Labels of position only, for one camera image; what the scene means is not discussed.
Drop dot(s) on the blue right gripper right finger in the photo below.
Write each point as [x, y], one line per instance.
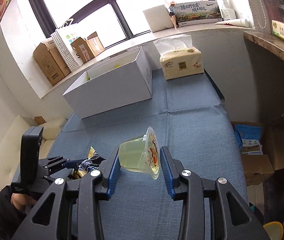
[169, 171]

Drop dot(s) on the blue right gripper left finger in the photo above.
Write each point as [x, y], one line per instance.
[112, 172]

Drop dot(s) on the black yellow chips bag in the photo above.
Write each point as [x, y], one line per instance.
[92, 162]

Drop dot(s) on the green jelly cup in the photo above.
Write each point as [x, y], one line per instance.
[141, 155]

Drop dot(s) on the white cardboard storage box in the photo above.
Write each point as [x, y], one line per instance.
[117, 82]

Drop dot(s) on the left hand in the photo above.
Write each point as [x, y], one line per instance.
[22, 201]

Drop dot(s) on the blue fabric table cloth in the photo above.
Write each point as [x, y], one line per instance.
[189, 118]

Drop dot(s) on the blue white package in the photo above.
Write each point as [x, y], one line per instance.
[248, 139]

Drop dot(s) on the brown box on floor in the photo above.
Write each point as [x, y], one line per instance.
[257, 168]

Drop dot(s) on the beige tissue pack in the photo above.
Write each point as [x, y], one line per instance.
[178, 56]

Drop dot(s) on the tall brown cardboard box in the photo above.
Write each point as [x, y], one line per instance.
[50, 61]

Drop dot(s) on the small open cardboard box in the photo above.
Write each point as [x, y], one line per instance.
[88, 48]

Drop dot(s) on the white dotted paper bag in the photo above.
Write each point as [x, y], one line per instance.
[63, 37]

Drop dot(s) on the white foam box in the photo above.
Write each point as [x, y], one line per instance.
[158, 18]

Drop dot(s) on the printed landscape tissue box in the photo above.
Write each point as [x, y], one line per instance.
[199, 12]

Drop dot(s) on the wooden side shelf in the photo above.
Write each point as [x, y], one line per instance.
[266, 41]

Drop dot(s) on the white plastic bottle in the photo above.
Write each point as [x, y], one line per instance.
[228, 14]

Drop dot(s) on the white tube on sill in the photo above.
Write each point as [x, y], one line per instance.
[238, 22]

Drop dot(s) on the green-beige small carton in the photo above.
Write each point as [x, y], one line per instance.
[278, 29]

